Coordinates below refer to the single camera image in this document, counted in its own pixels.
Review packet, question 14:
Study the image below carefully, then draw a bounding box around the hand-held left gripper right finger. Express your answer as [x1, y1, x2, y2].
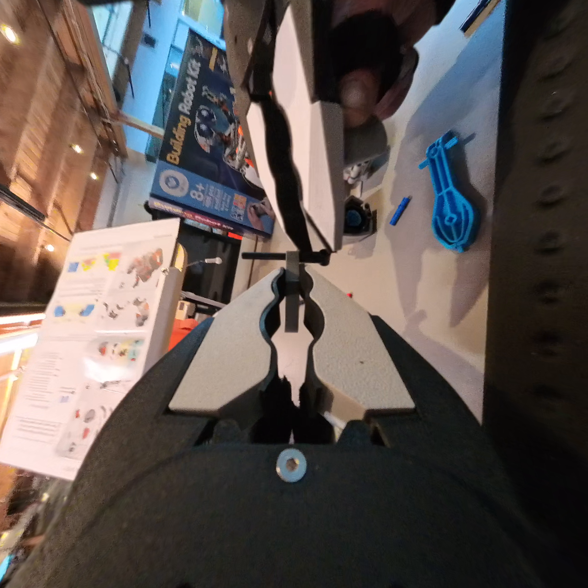
[301, 267, 416, 443]

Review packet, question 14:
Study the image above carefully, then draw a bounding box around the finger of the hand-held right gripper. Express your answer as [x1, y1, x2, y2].
[245, 97, 306, 242]
[272, 0, 346, 265]

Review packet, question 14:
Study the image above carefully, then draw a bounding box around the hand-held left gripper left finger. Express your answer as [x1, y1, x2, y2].
[168, 268, 286, 444]

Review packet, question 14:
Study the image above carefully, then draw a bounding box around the blue toy pin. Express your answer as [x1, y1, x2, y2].
[389, 196, 413, 227]

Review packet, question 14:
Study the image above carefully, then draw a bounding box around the black toy axle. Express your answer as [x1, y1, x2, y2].
[241, 249, 332, 268]

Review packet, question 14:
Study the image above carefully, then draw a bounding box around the person's right hand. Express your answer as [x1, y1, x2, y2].
[331, 0, 444, 128]

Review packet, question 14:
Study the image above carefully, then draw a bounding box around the grey orange toy robot head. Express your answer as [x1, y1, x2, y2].
[342, 158, 379, 246]

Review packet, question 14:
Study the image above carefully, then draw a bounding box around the blue toy kit box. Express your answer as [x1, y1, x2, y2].
[148, 28, 277, 240]

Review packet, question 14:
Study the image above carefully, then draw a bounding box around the blue plastic toy tool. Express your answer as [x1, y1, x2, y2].
[417, 130, 481, 254]

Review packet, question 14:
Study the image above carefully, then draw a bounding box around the instruction booklet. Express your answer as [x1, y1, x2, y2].
[0, 217, 187, 481]

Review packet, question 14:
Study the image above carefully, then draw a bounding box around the black studded mat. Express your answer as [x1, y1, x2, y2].
[482, 0, 588, 588]

